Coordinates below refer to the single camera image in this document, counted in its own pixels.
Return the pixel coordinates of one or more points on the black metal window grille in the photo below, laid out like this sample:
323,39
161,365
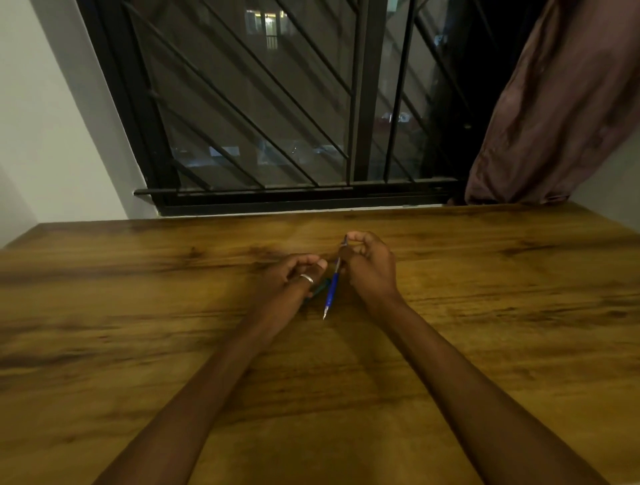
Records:
250,117

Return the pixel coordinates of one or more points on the person's right hand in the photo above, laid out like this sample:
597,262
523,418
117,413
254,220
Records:
372,275

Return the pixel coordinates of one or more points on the black framed window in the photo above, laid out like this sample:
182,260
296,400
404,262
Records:
367,100

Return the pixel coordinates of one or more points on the person's right fingers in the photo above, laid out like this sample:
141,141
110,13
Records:
362,245

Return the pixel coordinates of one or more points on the person's right forearm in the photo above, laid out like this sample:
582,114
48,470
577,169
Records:
465,399

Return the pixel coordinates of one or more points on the teal pen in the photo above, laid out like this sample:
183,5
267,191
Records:
320,290

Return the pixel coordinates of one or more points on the blue pen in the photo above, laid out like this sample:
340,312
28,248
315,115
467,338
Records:
330,295

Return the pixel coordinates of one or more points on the person's left forearm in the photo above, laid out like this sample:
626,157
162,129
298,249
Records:
200,404

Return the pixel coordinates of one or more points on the lit building outside window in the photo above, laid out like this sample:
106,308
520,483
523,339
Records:
267,22

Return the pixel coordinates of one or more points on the person's left fingers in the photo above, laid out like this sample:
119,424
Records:
300,265

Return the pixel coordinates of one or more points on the brown curtain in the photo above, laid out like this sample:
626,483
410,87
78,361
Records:
550,110

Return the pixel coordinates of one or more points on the person's left hand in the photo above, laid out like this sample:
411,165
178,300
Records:
280,292

